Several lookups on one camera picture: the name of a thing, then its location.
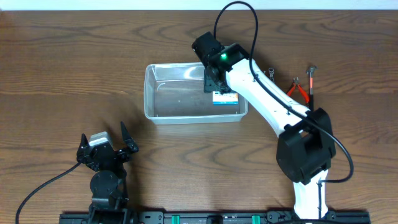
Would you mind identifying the red handled cutting pliers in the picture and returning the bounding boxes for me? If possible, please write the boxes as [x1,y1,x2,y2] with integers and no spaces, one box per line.
[287,77,310,104]

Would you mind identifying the small hammer orange black handle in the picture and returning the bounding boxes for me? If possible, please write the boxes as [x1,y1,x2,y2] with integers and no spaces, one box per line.
[307,65,318,111]

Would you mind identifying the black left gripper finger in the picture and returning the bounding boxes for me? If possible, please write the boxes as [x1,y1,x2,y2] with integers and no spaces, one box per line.
[79,133,90,156]
[121,121,139,153]

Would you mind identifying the clear plastic container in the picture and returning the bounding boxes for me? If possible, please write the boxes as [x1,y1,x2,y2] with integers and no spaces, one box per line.
[144,62,248,124]

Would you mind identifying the silver ratchet wrench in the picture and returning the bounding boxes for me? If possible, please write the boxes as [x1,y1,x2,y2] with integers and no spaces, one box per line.
[268,67,275,82]

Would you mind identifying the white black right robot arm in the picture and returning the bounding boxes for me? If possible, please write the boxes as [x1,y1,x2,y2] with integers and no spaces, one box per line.
[192,32,336,219]

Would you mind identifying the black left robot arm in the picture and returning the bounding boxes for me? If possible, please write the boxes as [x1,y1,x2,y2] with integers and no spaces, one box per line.
[76,123,139,223]

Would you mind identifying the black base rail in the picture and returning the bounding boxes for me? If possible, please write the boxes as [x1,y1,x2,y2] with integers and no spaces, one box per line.
[58,210,371,224]

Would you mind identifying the blue white screwdriver box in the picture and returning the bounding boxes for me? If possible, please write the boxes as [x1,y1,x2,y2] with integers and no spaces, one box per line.
[212,91,239,105]

